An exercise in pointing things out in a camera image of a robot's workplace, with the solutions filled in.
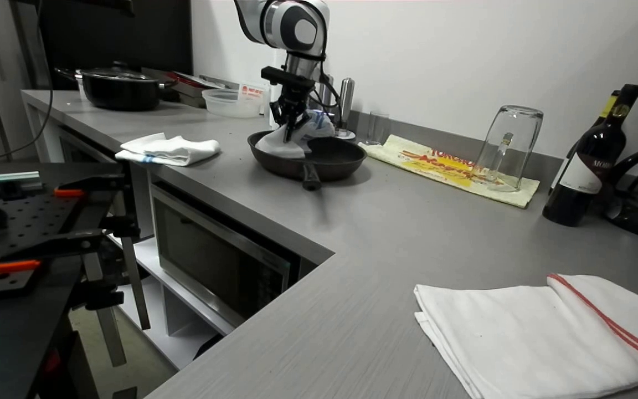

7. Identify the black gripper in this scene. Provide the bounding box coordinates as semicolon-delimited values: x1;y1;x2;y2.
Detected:
259;65;324;144

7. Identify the white paper towel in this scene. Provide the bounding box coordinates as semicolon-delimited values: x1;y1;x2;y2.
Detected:
252;109;339;162

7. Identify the black frying pan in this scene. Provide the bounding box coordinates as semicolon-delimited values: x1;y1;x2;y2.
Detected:
247;129;370;193

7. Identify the folded white blue towel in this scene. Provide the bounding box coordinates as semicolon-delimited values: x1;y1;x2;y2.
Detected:
113;132;225;168

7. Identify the white towel with red stripe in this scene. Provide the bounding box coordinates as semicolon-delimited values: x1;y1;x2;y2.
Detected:
412;270;638;399

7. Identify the white container with red label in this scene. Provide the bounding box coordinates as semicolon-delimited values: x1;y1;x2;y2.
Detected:
201;83;270;120

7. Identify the silver pepper shaker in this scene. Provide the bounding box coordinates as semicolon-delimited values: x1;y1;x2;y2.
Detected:
336;76;358;129

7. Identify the yellow printed placemat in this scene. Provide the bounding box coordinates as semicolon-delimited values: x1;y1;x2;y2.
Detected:
362;133;542;211

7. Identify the built-in silver microwave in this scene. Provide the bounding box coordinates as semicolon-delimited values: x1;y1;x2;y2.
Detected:
148;183;298;329

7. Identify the black cooking pot with lid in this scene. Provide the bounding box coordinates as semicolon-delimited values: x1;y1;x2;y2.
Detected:
73;65;166;113

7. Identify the clear drinking glass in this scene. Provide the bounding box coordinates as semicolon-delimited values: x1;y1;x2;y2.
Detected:
472;104;545;195

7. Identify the black perforated work table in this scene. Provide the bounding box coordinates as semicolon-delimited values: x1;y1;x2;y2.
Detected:
0;162;132;299

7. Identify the dark wine bottle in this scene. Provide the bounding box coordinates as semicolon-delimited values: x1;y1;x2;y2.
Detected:
541;83;638;228

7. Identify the orange clamp handle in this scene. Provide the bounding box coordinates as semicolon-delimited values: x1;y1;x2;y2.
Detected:
0;258;45;278
51;186;87;201

